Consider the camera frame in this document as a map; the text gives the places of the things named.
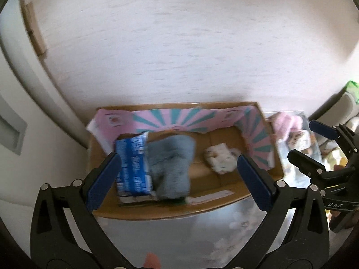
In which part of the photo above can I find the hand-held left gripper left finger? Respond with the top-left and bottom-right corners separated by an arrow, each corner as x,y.
29,152 -> 132,269

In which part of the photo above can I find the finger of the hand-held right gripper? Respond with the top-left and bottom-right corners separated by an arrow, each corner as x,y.
309,120 -> 359,169
287,149 -> 333,184

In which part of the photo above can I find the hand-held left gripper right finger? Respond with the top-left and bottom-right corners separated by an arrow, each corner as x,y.
224,155 -> 330,269

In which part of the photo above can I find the cardboard box with pink flaps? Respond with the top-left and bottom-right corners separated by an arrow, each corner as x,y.
85,101 -> 285,221

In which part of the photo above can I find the person's left hand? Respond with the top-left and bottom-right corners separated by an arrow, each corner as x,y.
142,254 -> 162,269

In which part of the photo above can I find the beige cushion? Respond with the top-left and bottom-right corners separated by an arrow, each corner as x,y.
309,88 -> 359,138

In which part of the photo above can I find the blue snack packet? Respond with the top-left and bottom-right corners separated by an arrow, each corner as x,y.
114,131 -> 154,200

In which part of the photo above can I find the white patterned small toy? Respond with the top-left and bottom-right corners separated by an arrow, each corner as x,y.
203,143 -> 242,176

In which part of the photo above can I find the green packet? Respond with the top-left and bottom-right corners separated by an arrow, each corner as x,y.
346,80 -> 359,105

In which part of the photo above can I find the grey fluffy cloth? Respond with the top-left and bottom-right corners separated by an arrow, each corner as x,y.
146,134 -> 197,201

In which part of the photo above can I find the floral lined white tray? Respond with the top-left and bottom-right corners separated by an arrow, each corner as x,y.
94,193 -> 298,269

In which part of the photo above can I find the white door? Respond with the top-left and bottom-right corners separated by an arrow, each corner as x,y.
0,0 -> 92,213

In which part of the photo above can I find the wooden trim piece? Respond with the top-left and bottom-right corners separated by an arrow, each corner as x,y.
22,1 -> 47,56

